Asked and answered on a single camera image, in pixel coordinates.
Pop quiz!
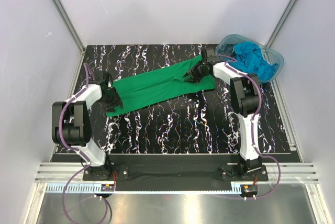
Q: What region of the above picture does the right aluminium corner post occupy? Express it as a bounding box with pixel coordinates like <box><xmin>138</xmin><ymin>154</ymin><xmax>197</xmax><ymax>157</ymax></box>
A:
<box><xmin>266</xmin><ymin>0</ymin><xmax>299</xmax><ymax>48</ymax></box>

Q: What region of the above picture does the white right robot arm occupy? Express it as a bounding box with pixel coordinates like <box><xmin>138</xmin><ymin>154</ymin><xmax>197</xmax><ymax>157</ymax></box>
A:
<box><xmin>183</xmin><ymin>48</ymin><xmax>262</xmax><ymax>181</ymax></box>

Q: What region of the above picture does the white slotted cable duct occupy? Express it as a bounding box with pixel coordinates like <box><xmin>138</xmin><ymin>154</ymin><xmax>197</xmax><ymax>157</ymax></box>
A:
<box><xmin>46</xmin><ymin>183</ymin><xmax>258</xmax><ymax>195</ymax></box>

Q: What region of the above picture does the blue t shirt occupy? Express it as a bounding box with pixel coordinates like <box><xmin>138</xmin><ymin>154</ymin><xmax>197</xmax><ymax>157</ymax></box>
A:
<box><xmin>229</xmin><ymin>41</ymin><xmax>278</xmax><ymax>82</ymax></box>

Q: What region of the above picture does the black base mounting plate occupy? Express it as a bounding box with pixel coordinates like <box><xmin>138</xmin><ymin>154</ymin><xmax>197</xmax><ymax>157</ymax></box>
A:
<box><xmin>83</xmin><ymin>154</ymin><xmax>269</xmax><ymax>189</ymax></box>

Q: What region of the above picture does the aluminium corner post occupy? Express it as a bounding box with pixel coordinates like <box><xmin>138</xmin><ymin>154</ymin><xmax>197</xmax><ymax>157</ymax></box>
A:
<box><xmin>36</xmin><ymin>0</ymin><xmax>86</xmax><ymax>53</ymax></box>
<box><xmin>266</xmin><ymin>0</ymin><xmax>299</xmax><ymax>48</ymax></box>

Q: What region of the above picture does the left aluminium corner post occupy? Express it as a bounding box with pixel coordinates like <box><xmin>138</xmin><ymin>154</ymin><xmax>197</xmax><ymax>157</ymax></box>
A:
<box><xmin>36</xmin><ymin>0</ymin><xmax>86</xmax><ymax>53</ymax></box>

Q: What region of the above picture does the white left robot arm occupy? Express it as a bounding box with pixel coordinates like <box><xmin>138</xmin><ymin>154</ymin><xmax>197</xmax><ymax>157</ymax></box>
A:
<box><xmin>51</xmin><ymin>71</ymin><xmax>123</xmax><ymax>180</ymax></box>

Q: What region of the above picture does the aluminium front frame rail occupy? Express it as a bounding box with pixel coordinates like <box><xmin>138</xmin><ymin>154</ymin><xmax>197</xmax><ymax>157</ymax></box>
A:
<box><xmin>24</xmin><ymin>162</ymin><xmax>334</xmax><ymax>223</ymax></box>

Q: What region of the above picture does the green t shirt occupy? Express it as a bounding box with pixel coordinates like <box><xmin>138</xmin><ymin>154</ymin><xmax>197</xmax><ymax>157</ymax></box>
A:
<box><xmin>106</xmin><ymin>56</ymin><xmax>215</xmax><ymax>118</ymax></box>

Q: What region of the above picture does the clear blue plastic bin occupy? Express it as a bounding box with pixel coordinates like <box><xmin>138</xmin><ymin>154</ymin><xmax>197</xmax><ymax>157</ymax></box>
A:
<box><xmin>215</xmin><ymin>34</ymin><xmax>284</xmax><ymax>83</ymax></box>

